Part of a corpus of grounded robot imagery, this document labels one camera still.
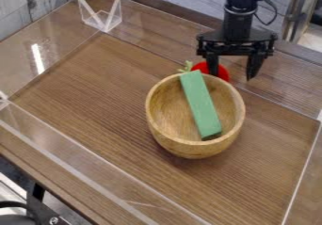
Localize clear acrylic corner bracket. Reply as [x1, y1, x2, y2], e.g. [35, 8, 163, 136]
[77, 0, 121, 33]

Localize green rectangular block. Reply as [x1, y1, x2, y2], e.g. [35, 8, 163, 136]
[180, 70, 223, 140]

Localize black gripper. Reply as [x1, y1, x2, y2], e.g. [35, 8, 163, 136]
[196, 29, 278, 80]

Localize black table leg clamp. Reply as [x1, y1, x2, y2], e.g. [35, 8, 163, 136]
[27, 184, 71, 225]

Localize black cable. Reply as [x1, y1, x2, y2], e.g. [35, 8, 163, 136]
[0, 200, 36, 225]

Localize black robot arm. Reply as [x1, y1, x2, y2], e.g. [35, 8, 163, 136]
[196, 0, 278, 80]

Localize red fruit with green stem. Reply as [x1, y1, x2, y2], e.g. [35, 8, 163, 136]
[179, 60, 230, 82]

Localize metal table frame background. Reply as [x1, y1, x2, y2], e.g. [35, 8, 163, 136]
[282, 0, 318, 42]

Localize clear acrylic tray wall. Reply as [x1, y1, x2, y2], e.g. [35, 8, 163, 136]
[0, 92, 210, 225]

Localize wooden bowl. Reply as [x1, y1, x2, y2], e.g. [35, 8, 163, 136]
[144, 73, 246, 159]

